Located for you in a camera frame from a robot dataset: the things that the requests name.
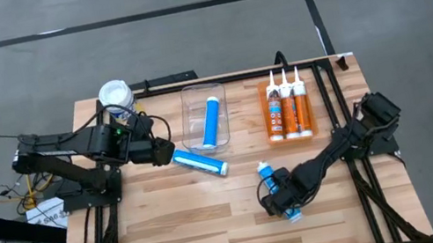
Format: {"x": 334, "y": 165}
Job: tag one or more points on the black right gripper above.
{"x": 290, "y": 195}

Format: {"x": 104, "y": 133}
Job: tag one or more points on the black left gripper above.
{"x": 146, "y": 152}

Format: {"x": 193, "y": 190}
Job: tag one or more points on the blue silicone tube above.
{"x": 211, "y": 122}
{"x": 264, "y": 171}
{"x": 199, "y": 162}

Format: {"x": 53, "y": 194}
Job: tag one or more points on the orange sealant tube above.
{"x": 289, "y": 113}
{"x": 302, "y": 111}
{"x": 276, "y": 115}

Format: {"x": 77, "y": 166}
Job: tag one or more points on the orange translucent plastic bin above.
{"x": 311, "y": 105}

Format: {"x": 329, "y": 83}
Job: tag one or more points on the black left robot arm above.
{"x": 68, "y": 143}

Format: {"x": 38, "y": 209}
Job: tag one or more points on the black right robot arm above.
{"x": 329, "y": 151}

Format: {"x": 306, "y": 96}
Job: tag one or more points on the Lysol wipes canister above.
{"x": 115, "y": 94}

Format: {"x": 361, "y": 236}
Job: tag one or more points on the clear plastic bin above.
{"x": 193, "y": 116}

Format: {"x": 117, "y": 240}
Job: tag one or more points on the black mounting plate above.
{"x": 164, "y": 80}

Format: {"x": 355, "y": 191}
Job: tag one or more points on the white cardboard box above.
{"x": 44, "y": 223}

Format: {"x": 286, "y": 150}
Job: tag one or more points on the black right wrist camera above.
{"x": 282, "y": 176}

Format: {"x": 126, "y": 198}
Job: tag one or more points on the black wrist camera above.
{"x": 141, "y": 126}
{"x": 282, "y": 176}

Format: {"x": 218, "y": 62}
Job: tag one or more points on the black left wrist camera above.
{"x": 141, "y": 126}

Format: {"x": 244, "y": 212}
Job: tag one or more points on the black aluminium table frame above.
{"x": 322, "y": 63}

